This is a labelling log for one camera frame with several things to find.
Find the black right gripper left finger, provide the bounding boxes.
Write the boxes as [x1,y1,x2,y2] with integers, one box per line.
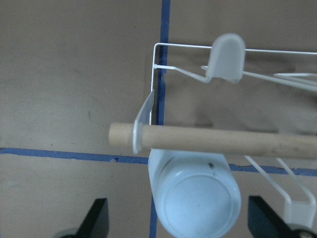
[77,198,109,238]

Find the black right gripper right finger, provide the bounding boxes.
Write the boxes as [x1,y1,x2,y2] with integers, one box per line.
[248,196,299,238]

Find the light blue ikea cup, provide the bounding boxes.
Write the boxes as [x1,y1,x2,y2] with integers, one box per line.
[148,149,241,238]

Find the white wire cup rack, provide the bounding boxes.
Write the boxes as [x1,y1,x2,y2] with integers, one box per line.
[108,33,317,228]

